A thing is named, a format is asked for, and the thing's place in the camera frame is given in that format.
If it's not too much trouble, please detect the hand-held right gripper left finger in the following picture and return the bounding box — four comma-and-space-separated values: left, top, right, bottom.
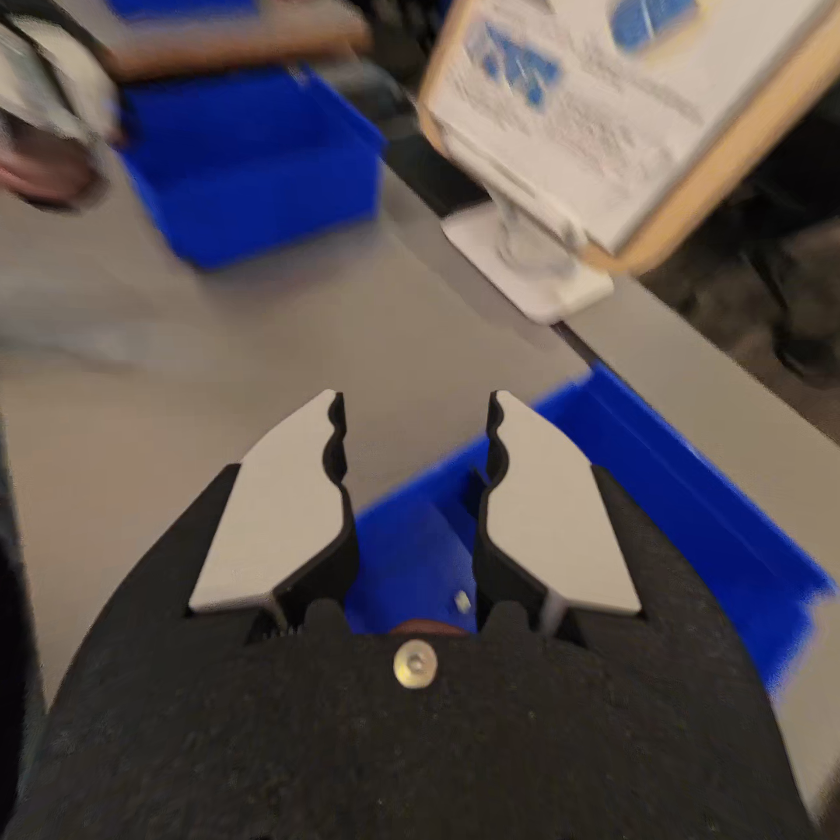
188, 390, 358, 634

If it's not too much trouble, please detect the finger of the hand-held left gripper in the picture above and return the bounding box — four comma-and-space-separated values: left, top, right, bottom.
13, 14, 126, 142
0, 29, 88, 137

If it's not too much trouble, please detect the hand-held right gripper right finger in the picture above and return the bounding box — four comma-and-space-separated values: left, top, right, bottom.
474, 390, 643, 634

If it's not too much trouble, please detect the blue plastic bin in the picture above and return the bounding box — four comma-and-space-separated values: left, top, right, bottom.
344, 364, 837, 693
108, 0, 257, 21
115, 62, 388, 271

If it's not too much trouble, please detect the person's left hand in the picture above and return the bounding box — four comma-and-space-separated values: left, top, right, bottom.
0, 128, 109, 212

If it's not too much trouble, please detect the white board stand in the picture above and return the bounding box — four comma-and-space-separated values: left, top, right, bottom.
441, 197, 614, 326

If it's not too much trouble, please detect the printed instruction sheet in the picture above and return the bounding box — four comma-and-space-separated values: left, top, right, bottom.
430, 0, 828, 253

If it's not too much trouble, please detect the wooden display board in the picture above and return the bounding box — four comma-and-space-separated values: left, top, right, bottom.
416, 0, 840, 277

